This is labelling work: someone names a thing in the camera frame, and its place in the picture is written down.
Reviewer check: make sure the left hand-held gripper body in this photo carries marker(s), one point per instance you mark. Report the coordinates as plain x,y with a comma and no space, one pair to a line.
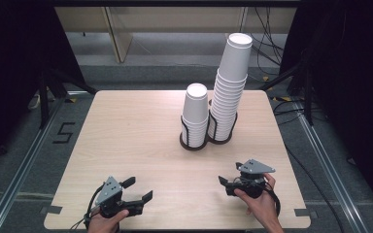
108,192

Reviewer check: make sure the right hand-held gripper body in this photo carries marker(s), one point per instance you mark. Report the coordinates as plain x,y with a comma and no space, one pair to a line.
252,186

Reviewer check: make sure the short stack of white cups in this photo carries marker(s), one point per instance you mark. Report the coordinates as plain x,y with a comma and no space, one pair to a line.
195,106

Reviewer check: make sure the tall stack of white cups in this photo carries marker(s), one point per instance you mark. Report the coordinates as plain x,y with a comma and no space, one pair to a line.
233,68

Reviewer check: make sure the person's right hand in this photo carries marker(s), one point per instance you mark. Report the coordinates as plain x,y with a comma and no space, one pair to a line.
264,207

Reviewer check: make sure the person's left hand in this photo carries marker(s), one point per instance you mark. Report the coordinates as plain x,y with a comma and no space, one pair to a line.
105,224

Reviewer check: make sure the black metal stand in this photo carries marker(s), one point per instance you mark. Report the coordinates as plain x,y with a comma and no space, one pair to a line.
43,100
308,97

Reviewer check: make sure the black curtain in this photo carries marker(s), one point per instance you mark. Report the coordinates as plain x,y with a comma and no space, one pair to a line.
13,64
353,81

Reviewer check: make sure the beige desk furniture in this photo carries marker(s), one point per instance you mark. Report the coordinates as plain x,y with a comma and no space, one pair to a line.
175,19

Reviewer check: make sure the metal floor rail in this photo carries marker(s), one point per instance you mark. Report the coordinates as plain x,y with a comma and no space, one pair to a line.
22,176
333,174

